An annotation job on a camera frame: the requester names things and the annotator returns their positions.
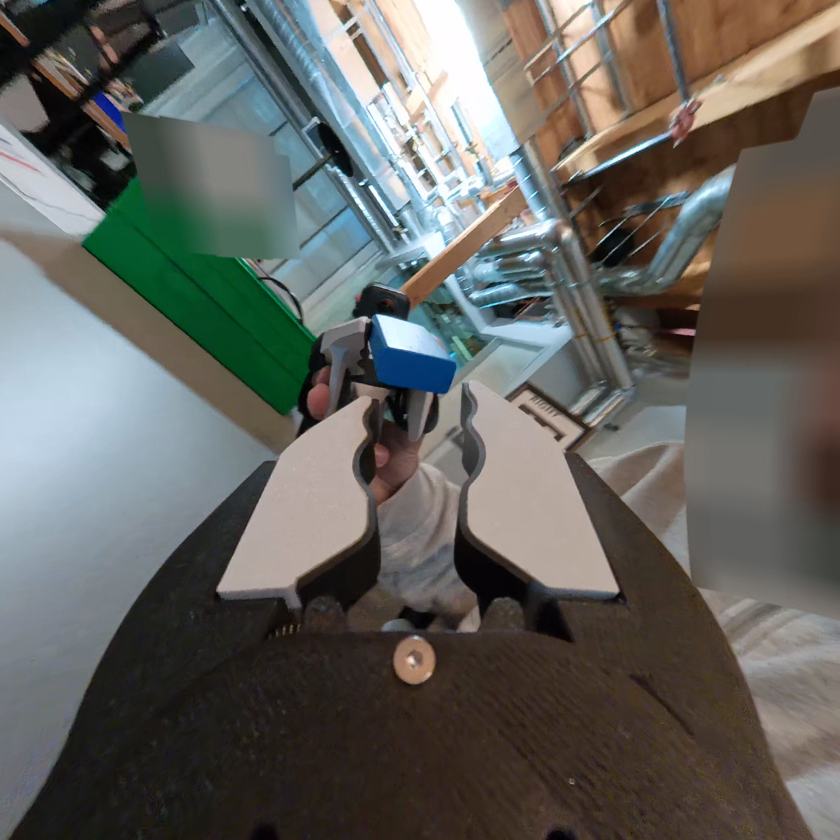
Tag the person's beige sweatshirt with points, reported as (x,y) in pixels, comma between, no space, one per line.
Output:
(781,669)

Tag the person's right hand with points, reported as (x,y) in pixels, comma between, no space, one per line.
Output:
(394,463)

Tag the bent silver duct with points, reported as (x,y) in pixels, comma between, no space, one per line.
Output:
(682,236)

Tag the green panel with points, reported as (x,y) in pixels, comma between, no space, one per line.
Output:
(210,302)

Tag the slanted wooden beam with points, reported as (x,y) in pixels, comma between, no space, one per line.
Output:
(472,243)

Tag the wide wooden ceiling beam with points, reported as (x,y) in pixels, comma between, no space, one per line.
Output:
(741,92)

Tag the silver pipe bundle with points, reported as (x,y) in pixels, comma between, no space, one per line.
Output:
(564,262)

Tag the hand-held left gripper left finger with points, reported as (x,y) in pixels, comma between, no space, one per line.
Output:
(302,512)

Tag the person's right forearm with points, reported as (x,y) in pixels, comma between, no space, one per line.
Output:
(420,544)

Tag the framed marker sign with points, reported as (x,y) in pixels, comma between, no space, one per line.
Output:
(548,420)

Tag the blue rectangular block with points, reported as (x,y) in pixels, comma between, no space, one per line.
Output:
(410,364)

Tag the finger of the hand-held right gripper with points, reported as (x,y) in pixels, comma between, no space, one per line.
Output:
(339,374)
(423,413)

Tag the red pipe clamp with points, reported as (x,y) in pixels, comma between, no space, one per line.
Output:
(684,121)

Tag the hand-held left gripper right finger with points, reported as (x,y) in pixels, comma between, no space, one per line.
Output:
(531,512)

